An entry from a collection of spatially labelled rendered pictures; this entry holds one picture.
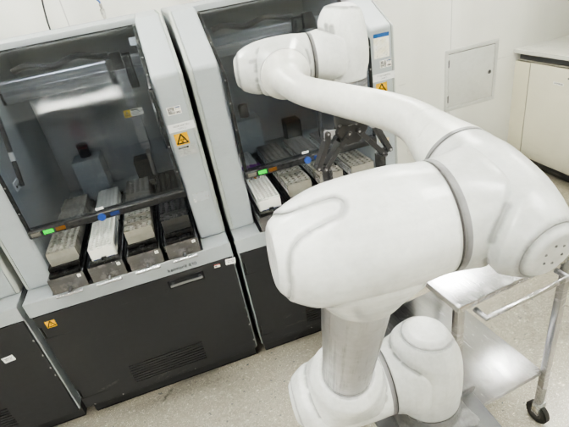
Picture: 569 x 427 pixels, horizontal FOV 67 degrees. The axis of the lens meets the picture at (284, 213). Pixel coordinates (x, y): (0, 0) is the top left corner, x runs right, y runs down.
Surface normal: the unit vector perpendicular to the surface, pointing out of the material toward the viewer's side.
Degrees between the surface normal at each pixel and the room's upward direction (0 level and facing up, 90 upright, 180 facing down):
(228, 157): 90
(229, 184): 90
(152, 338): 90
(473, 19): 90
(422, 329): 6
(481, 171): 19
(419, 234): 65
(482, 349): 0
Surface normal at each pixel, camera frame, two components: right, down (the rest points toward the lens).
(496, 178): 0.04, -0.63
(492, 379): -0.16, -0.86
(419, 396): 0.11, 0.38
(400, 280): 0.22, 0.63
